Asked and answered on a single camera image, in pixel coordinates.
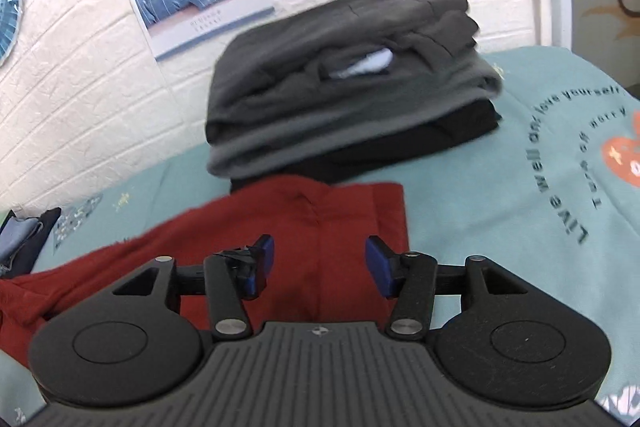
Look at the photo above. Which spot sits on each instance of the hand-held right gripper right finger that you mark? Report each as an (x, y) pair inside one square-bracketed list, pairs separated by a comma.
[(380, 267)]

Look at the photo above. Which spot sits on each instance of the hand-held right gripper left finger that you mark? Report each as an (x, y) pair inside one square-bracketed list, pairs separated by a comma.
[(265, 257)]

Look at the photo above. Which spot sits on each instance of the red pants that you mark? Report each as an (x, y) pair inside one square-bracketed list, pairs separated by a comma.
[(320, 217)]

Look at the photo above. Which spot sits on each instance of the black folded pants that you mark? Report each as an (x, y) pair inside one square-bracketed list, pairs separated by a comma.
[(400, 147)]

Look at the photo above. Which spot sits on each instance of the light grey folded pants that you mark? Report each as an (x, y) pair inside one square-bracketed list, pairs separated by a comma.
[(350, 117)]

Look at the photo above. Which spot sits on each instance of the dark grey folded pants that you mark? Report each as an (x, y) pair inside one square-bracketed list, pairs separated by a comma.
[(300, 42)]

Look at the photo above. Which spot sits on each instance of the dark navy folded pants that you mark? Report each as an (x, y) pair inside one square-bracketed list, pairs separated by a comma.
[(45, 227)]

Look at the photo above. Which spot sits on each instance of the teal printed bed sheet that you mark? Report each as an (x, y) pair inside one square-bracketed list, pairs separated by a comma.
[(475, 217)]

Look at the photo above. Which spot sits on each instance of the light blue folded jeans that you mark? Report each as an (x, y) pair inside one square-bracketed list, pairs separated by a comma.
[(17, 237)]

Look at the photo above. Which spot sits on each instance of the blue striped paper fan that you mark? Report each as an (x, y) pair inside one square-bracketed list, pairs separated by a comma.
[(9, 7)]

